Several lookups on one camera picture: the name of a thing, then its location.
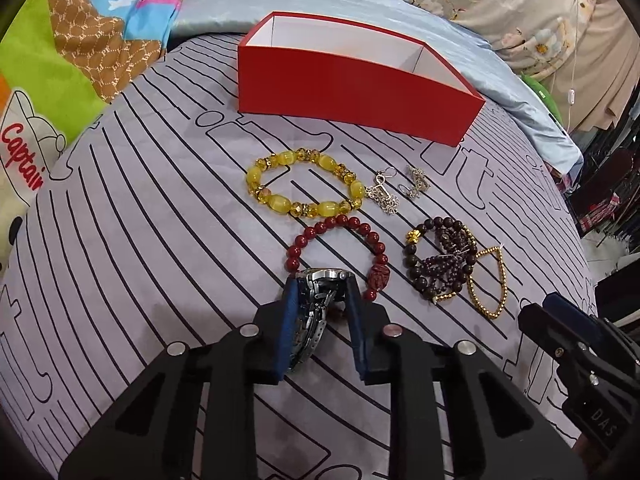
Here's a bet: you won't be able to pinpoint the white cable with switch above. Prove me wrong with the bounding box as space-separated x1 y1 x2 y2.
567 0 601 133

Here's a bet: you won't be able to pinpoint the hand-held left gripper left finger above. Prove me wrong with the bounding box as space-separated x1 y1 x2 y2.
59 276 321 480

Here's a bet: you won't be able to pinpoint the dark chair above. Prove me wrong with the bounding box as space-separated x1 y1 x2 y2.
570 160 640 241

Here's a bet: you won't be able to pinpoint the light blue sheet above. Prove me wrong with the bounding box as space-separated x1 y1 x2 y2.
167 0 583 176

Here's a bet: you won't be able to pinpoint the red bead bracelet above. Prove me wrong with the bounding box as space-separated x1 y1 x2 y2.
285 214 388 301

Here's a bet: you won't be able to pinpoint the red cardboard box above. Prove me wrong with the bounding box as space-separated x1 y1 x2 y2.
236 11 487 148

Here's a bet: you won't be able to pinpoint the plaid cloth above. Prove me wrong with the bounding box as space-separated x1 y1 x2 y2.
580 197 623 233

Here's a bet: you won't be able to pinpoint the green object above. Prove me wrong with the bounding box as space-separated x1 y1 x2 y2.
522 74 568 128

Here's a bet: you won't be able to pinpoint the yellow bead bracelet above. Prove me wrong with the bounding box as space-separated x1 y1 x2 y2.
246 147 367 220

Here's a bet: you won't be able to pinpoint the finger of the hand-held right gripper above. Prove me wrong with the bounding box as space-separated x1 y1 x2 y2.
517 302 617 402
544 293 608 346

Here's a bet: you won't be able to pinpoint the cartoon monkey blanket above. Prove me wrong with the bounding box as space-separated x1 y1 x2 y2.
0 0 186 271

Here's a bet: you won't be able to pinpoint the silver metal wristwatch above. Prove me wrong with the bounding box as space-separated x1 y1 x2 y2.
295 266 351 371

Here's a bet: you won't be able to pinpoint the gold bead bracelet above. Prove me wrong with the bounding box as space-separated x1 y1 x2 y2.
466 242 508 320

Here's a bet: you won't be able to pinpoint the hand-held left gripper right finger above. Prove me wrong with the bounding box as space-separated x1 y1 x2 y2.
342 280 586 480

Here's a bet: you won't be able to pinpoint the beige cloth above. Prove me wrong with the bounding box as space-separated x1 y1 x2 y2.
545 0 640 133

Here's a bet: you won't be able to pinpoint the dark brown bead bracelet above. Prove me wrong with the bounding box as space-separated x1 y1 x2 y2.
404 216 478 306

